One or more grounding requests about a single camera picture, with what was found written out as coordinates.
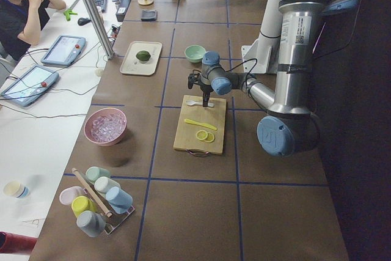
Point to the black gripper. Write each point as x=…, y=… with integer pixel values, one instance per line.
x=205, y=88

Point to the white plastic spoon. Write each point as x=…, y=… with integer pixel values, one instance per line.
x=197, y=103

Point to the green bowl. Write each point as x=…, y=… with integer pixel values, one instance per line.
x=195, y=53

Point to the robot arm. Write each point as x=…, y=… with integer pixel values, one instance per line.
x=279, y=78

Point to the pink bowl with ice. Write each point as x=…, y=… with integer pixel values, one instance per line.
x=106, y=127

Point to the yellow plastic knife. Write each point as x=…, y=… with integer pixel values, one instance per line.
x=201, y=124

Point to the bamboo cutting board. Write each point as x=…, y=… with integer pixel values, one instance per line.
x=185, y=137

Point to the upper lemon slice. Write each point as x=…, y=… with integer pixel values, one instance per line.
x=201, y=135

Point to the lemon slice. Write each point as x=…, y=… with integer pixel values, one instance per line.
x=210, y=137
x=201, y=135

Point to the lower lemon slice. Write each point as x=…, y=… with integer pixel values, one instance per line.
x=210, y=137

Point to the green avocado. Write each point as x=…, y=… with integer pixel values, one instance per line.
x=143, y=56

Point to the white rabbit tray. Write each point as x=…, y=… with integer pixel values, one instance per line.
x=131, y=66

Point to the grey folded cloth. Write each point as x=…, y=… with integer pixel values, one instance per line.
x=149, y=15

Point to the blue cup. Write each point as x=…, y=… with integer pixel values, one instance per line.
x=119, y=200

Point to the white cup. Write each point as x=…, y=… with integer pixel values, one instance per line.
x=103, y=184

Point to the green cup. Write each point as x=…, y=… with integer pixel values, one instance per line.
x=94, y=173

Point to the black computer mouse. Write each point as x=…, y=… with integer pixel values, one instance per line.
x=83, y=21

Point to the upper teach pendant tablet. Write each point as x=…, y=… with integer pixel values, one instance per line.
x=64, y=51

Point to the teach pendant tablet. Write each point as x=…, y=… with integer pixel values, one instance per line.
x=30, y=86
x=64, y=51

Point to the wooden rack rod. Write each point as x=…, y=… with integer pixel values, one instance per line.
x=93, y=194

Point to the yellow cup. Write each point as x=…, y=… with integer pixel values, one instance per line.
x=81, y=204

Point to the green clamp tool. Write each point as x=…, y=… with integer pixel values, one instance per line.
x=68, y=14

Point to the grey cup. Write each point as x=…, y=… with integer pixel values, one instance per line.
x=91, y=223

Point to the pink cup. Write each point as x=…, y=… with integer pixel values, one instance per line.
x=67, y=196

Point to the lower teach pendant tablet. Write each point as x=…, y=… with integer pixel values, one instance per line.
x=30, y=86

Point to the seated person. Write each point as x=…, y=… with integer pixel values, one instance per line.
x=22, y=22

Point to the paper cup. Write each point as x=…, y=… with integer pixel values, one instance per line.
x=16, y=189

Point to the red object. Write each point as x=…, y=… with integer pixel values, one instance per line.
x=17, y=244

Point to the white wire cup rack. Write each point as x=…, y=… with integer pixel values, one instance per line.
x=116, y=220

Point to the aluminium frame post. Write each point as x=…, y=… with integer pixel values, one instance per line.
x=99, y=28

